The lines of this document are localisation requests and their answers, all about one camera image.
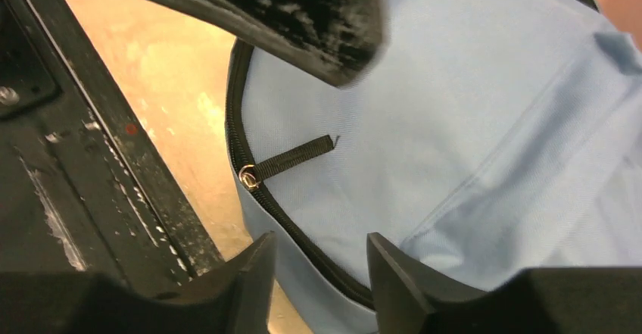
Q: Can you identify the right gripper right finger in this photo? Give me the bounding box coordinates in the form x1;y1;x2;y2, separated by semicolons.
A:
366;233;486;333

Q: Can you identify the blue student backpack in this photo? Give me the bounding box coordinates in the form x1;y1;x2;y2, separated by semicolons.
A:
226;0;641;333

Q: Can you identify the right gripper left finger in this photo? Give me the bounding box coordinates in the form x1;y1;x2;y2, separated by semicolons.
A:
152;232;276;333

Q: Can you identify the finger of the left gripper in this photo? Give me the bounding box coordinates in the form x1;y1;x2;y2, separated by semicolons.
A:
149;0;385;86

